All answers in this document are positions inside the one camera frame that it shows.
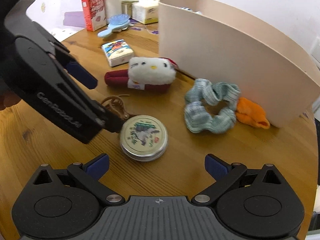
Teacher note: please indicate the small green yellow box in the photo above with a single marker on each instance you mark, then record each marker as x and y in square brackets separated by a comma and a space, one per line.
[126, 7]

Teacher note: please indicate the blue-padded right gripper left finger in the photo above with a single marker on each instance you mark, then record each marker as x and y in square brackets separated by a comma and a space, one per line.
[98, 166]

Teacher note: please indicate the round metal tin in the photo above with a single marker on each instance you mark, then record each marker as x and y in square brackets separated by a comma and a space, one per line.
[143, 138]

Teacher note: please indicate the cartoon pocket tissue pack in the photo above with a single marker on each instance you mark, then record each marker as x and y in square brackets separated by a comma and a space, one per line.
[117, 52]

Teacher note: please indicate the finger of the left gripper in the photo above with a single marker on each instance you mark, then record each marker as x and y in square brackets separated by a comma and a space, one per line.
[77, 71]
[108, 120]

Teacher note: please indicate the person's hand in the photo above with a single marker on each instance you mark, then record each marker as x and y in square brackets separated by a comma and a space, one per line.
[8, 99]

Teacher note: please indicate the orange sock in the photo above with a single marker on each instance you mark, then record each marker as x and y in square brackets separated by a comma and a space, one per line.
[252, 114]

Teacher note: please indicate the red milk carton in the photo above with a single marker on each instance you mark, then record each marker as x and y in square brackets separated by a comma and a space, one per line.
[94, 14]

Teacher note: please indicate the light blue hairbrush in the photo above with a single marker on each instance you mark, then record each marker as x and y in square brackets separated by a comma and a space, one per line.
[116, 22]

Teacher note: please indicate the green plaid scrunchie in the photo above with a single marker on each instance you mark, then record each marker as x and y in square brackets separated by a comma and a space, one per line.
[211, 106]

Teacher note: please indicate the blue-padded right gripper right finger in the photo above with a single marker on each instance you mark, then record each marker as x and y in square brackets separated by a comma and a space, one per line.
[216, 167]

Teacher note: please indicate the hello kitty plush clip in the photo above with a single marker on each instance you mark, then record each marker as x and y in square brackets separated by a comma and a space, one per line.
[154, 74]

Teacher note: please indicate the brown small scissors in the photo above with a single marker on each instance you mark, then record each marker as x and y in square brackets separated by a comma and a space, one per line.
[116, 105]

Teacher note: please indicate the beige plastic storage basket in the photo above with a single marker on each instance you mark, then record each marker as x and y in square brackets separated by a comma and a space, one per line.
[218, 42]

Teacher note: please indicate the white laptop box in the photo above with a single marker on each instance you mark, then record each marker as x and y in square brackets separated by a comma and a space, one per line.
[61, 18]

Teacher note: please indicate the wrapped tissue pack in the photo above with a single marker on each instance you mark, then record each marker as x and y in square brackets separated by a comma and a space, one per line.
[145, 11]

